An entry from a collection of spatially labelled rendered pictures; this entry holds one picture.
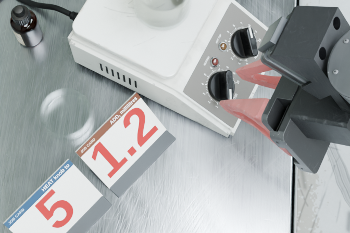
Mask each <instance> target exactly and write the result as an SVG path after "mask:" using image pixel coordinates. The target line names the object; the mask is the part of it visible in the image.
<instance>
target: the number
mask: <svg viewBox="0 0 350 233"><path fill-rule="evenodd" d="M96 195H97V192H96V191H95V190H94V189H93V188H92V187H91V186H90V185H89V184H88V183H87V182H86V181H85V180H84V179H83V178H82V177H81V175H80V174H79V173H78V172H77V171H76V170H75V169H74V168H73V167H71V168H70V169H69V170H68V171H67V172H66V173H65V174H64V175H63V176H62V177H61V178H60V179H59V180H58V181H57V182H56V183H54V184H53V185H52V186H51V188H50V189H49V190H48V191H47V192H46V193H45V194H43V195H42V196H41V197H40V198H39V199H38V200H37V202H36V203H35V204H34V205H33V206H31V207H30V208H29V209H28V210H27V211H26V212H25V213H24V214H23V215H22V216H21V217H20V218H19V219H18V220H17V221H16V222H15V223H14V224H13V225H12V226H11V228H12V229H13V230H14V231H16V232H17V233H60V232H61V231H62V230H63V229H64V228H65V227H66V226H67V225H68V224H69V223H70V222H71V221H72V220H73V219H74V218H75V216H76V215H77V214H78V213H79V212H80V211H81V210H82V209H83V208H84V207H85V206H86V205H87V204H88V203H89V202H90V201H91V200H92V199H93V198H94V197H95V196H96Z"/></svg>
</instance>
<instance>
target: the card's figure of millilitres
mask: <svg viewBox="0 0 350 233"><path fill-rule="evenodd" d="M161 129H162V127H161V126H160V125H159V123H158V122H157V121H156V120H155V118H154V117H153V116H152V115H151V113H150V112H149V111H148V110H147V109H146V107H145V106H144V105H143V104H142V102H141V101H140V100H138V101H137V102H136V103H135V104H134V105H133V106H132V107H131V108H130V109H129V110H128V111H127V112H126V113H125V114H124V115H123V116H122V117H121V118H120V119H119V120H118V121H117V122H116V123H115V124H114V125H113V126H112V127H111V128H110V129H109V130H108V131H107V132H106V133H105V134H104V135H103V136H102V137H101V138H100V139H99V140H98V141H97V142H96V143H95V144H94V145H93V146H92V147H91V148H90V149H89V150H88V151H87V152H86V153H85V154H84V155H83V156H84V158H85V159H86V160H87V161H88V162H89V163H90V165H91V166H93V167H94V168H95V170H96V171H97V172H98V173H99V174H100V175H101V177H102V178H103V179H104V180H105V181H107V183H109V182H110V181H111V180H112V179H113V178H114V177H115V176H116V175H117V174H118V173H119V172H120V171H121V170H122V169H123V167H124V166H125V165H126V164H127V163H128V162H129V161H130V160H131V159H132V158H133V157H134V156H135V155H136V154H137V153H138V152H139V151H140V150H141V149H142V148H143V147H144V146H145V145H146V144H147V143H148V142H149V141H150V140H151V139H152V138H153V137H154V136H155V135H156V134H157V133H158V132H159V131H160V130H161Z"/></svg>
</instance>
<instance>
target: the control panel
mask: <svg viewBox="0 0 350 233"><path fill-rule="evenodd" d="M249 26H250V27H251V28H252V29H253V32H254V36H255V38H256V41H257V49H258V48H259V46H260V44H261V42H262V40H263V38H264V36H265V34H266V32H267V31H266V30H265V29H264V28H263V27H261V26H260V25H259V24H258V23H257V22H255V21H254V20H253V19H252V18H251V17H249V16H248V15H247V14H246V13H245V12H243V11H242V10H241V9H239V8H238V7H237V6H236V5H235V4H233V3H232V2H231V4H230V5H229V7H228V9H227V10H226V12H225V14H224V16H223V17H222V19H221V21H220V23H219V25H218V27H217V28H216V30H215V32H214V34H213V36H212V38H211V40H210V41H209V43H208V45H207V47H206V49H205V51H204V52H203V54H202V56H201V58H200V60H199V62H198V64H197V65H196V67H195V69H194V71H193V73H192V75H191V77H190V78H189V80H188V82H187V84H186V86H185V88H184V90H183V92H184V93H185V94H186V95H187V96H189V97H190V98H191V99H193V100H194V101H195V102H197V103H198V104H199V105H201V106H202V107H204V108H205V109H206V110H208V111H209V112H210V113H212V114H213V115H215V116H216V117H217V118H219V119H220V120H221V121H223V122H225V124H227V125H228V126H230V127H231V128H234V126H235V124H236V122H237V120H238V118H237V117H235V116H234V115H232V114H230V113H228V112H226V111H225V109H224V108H223V107H222V106H221V105H220V104H219V103H220V102H219V101H216V100H215V99H213V98H212V97H211V95H210V93H209V90H208V82H209V79H210V77H211V76H212V75H213V74H214V73H216V72H220V71H226V70H230V71H232V74H233V80H234V84H235V90H234V94H233V99H249V97H250V95H251V93H252V91H253V89H254V87H255V85H256V84H254V83H251V82H248V81H245V80H243V79H241V78H240V77H239V76H238V74H237V73H236V72H235V71H236V69H238V68H240V67H243V66H245V65H247V64H250V63H252V62H255V61H257V60H259V59H260V57H261V55H262V52H260V51H258V55H257V56H255V57H249V58H240V57H238V56H237V55H236V54H235V53H234V51H233V49H232V47H231V39H232V36H233V34H234V33H235V32H236V31H237V30H240V29H242V28H245V27H249ZM221 43H225V44H226V45H227V48H226V49H225V50H222V49H221V48H220V44H221ZM214 58H216V59H218V61H219V62H218V65H216V66H214V65H213V64H212V60H213V59H214Z"/></svg>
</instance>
